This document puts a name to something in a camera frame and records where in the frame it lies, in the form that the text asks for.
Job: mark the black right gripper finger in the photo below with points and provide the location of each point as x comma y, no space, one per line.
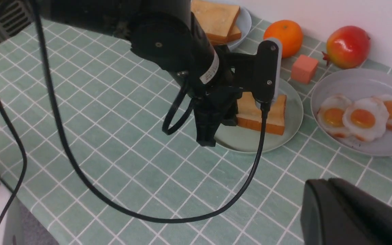
336,212

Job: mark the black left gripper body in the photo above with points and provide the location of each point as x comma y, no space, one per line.
213,95

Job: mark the toast slice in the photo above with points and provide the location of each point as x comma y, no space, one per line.
249,116
215,18
234,34

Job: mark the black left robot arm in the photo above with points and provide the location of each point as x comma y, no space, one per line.
168,34

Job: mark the green centre plate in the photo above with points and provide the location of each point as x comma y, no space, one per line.
240,139

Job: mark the light blue bread plate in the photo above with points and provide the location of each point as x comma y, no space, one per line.
243,22

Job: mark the salmon foam cube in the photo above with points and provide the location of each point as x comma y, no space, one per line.
304,69

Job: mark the orange fruit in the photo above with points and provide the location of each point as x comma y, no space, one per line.
290,35

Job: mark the green checked tablecloth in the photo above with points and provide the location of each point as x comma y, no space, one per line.
112,104

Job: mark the grey egg plate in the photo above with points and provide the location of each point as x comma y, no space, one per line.
356,84

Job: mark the red pomegranate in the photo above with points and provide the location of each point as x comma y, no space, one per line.
348,47

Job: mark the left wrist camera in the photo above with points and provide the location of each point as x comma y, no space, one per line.
259,73

